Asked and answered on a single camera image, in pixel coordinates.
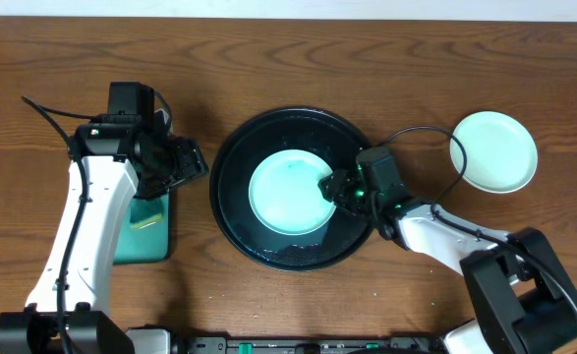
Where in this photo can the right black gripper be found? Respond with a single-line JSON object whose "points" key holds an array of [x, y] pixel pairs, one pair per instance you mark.
{"points": [[343, 188]]}

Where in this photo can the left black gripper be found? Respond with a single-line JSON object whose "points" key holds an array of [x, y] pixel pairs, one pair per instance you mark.
{"points": [[181, 167]]}

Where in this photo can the green yellow sponge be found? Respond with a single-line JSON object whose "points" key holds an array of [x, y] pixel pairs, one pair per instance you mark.
{"points": [[141, 218]]}

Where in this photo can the mint green plate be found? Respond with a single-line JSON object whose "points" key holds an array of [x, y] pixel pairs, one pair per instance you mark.
{"points": [[494, 152], [284, 194]]}

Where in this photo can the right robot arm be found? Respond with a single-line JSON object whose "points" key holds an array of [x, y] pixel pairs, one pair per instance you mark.
{"points": [[523, 299]]}

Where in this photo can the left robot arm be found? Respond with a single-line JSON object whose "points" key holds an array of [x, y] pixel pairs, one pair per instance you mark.
{"points": [[68, 309]]}

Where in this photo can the black rectangular water tray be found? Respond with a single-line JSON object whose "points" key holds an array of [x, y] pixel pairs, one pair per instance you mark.
{"points": [[147, 245]]}

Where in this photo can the black round tray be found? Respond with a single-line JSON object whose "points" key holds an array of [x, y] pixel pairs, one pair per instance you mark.
{"points": [[311, 129]]}

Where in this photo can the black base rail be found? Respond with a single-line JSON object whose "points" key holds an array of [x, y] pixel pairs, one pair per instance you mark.
{"points": [[293, 345]]}

